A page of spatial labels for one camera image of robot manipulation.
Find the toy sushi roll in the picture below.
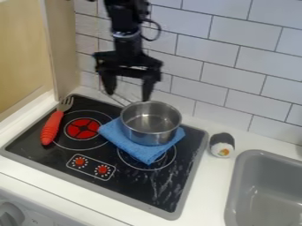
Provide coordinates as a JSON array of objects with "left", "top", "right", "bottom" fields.
[{"left": 208, "top": 132, "right": 237, "bottom": 159}]

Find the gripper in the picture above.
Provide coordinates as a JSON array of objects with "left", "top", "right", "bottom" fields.
[{"left": 92, "top": 30, "right": 164, "bottom": 102}]

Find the silver pot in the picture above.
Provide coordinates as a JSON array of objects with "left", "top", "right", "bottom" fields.
[{"left": 118, "top": 100, "right": 184, "bottom": 147}]

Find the blue cloth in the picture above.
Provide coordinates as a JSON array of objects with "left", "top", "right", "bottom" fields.
[{"left": 96, "top": 117, "right": 187, "bottom": 166}]

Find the toy stove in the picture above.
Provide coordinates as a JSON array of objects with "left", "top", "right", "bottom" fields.
[{"left": 0, "top": 93, "right": 210, "bottom": 222}]

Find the toy sink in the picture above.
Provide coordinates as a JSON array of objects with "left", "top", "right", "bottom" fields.
[{"left": 223, "top": 148, "right": 302, "bottom": 226}]

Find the red-handled toy fork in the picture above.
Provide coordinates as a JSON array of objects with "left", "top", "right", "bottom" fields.
[{"left": 40, "top": 96, "right": 76, "bottom": 147}]

